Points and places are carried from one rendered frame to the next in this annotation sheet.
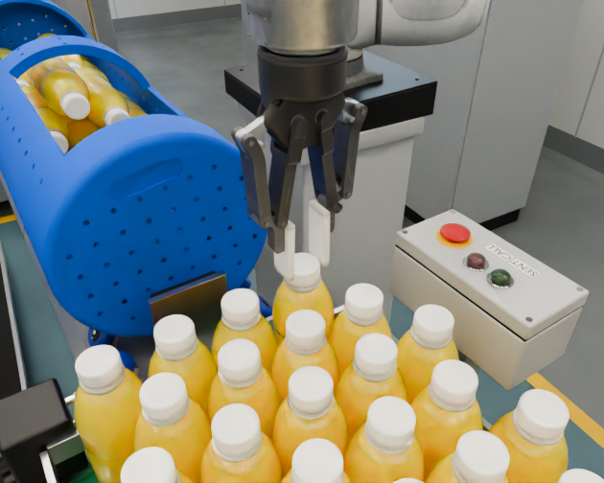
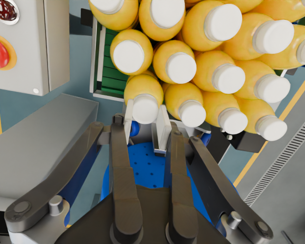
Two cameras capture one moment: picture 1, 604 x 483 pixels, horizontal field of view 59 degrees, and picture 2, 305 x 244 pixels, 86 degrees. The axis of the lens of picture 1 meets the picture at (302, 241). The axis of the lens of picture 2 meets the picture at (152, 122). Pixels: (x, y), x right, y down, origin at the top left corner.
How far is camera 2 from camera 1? 42 cm
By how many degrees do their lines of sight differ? 41
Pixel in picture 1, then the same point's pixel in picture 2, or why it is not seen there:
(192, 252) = (162, 171)
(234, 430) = (284, 32)
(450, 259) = (24, 35)
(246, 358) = (232, 73)
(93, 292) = not seen: hidden behind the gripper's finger
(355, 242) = (27, 146)
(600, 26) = not seen: outside the picture
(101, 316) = not seen: hidden behind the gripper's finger
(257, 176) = (225, 179)
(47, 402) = (246, 140)
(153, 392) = (281, 92)
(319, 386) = (226, 14)
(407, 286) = (62, 67)
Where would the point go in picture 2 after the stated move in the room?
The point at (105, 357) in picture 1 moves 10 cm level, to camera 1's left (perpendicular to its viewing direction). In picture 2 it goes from (272, 129) to (295, 161)
